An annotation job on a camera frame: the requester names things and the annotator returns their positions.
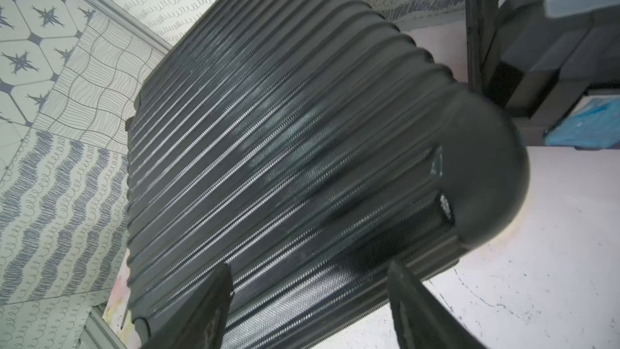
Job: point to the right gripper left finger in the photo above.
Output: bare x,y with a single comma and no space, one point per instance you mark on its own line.
201,321

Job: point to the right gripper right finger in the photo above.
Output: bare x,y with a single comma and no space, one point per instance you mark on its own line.
420,321

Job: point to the black ribbed hard-shell suitcase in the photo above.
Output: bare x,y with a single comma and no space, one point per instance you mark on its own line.
307,144

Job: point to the black toolbox yellow label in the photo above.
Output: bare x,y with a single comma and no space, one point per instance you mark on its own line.
553,65

